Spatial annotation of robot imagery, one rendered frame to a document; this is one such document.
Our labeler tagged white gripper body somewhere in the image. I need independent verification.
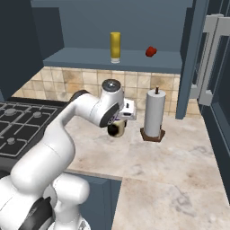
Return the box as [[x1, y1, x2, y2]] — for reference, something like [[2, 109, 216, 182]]
[[119, 110, 137, 121]]

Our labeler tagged yellow mustard bottle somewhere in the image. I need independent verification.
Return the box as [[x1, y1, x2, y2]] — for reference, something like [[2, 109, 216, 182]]
[[110, 31, 122, 65]]

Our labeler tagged dark blue cabinet door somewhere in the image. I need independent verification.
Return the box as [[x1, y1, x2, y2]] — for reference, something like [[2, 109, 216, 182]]
[[175, 0, 210, 120], [0, 0, 45, 102]]

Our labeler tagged dark blue tall cabinet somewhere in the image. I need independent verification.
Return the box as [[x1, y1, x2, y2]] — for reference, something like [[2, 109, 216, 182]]
[[196, 0, 230, 192]]

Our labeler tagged dark blue base cabinet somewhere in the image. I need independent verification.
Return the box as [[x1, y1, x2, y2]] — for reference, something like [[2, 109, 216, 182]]
[[63, 172, 123, 230]]

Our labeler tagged white paper towel roll holder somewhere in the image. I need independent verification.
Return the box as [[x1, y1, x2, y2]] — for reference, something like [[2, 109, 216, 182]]
[[139, 85, 166, 143]]

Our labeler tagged red bell pepper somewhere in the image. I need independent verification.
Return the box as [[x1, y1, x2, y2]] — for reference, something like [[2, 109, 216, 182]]
[[145, 46, 158, 58]]

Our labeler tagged black gas hob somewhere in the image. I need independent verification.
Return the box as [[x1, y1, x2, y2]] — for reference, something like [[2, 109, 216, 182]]
[[0, 100, 70, 160]]

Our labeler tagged grey bar handle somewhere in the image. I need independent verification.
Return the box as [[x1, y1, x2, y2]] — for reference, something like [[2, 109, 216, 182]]
[[198, 16, 230, 107], [190, 13, 225, 100]]

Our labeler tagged dark blue wall cabinet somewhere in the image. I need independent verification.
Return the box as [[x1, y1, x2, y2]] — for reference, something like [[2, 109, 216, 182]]
[[30, 0, 196, 75]]

